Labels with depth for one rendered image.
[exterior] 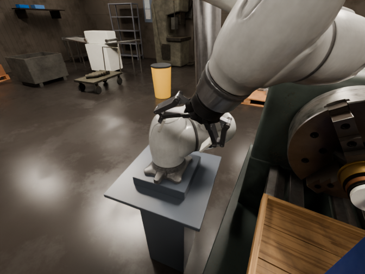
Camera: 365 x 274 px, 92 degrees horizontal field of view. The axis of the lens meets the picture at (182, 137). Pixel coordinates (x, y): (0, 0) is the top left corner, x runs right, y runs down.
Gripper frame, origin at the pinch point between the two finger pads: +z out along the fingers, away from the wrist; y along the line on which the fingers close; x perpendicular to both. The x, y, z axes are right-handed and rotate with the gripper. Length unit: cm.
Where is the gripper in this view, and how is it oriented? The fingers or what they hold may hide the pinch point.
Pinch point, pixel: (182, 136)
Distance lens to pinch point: 51.7
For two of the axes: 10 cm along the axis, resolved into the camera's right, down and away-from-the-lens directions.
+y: -8.9, -4.4, -1.2
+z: -3.2, 4.0, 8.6
